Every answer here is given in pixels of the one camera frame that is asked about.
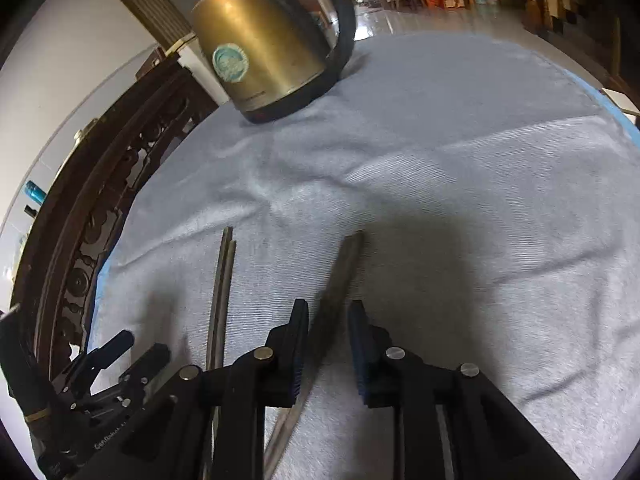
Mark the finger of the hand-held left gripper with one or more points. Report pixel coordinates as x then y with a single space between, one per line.
147 360
107 350

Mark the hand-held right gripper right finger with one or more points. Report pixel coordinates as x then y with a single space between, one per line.
357 355

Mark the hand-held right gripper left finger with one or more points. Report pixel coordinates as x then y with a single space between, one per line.
295 355

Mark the dark metal chopstick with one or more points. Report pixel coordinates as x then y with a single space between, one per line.
342 280
219 285
228 290

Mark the bundle of dark chopsticks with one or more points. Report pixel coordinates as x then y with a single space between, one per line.
353 265

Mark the black bottle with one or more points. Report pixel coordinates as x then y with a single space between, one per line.
30 211

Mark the carved wooden sideboard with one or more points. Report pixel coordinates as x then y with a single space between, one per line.
100 185

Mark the teal thermos bottle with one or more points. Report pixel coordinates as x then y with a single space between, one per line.
35 191

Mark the grey tablecloth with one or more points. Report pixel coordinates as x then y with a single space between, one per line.
450 185

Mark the white chest freezer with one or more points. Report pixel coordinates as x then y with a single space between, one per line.
200 75

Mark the dark wooden chair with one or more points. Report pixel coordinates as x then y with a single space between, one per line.
150 62

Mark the gold electric kettle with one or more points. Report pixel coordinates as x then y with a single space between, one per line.
260 35

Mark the blue table cover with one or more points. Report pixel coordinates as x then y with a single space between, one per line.
620 115

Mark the small white stool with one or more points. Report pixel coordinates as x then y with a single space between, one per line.
622 100

